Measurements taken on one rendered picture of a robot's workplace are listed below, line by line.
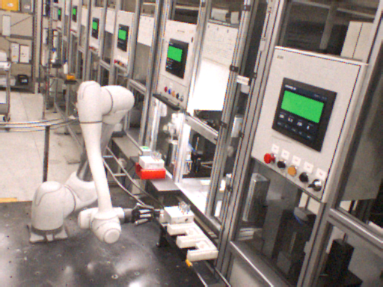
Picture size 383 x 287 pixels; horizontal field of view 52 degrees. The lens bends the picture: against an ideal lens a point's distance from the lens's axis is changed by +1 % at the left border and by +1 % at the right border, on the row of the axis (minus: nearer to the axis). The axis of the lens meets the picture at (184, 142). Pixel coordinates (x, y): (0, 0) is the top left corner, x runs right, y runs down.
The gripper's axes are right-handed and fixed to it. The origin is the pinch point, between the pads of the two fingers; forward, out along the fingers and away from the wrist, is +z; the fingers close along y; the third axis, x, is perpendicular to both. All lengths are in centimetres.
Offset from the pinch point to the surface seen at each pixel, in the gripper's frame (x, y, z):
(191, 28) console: 36, 93, 20
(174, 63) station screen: 46, 72, 17
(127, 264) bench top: -12.1, -19.8, -19.0
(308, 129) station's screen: -69, 68, 17
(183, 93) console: 33, 58, 20
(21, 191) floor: 212, -88, -49
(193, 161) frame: 38, 13, 37
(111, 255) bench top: -2.7, -19.8, -24.6
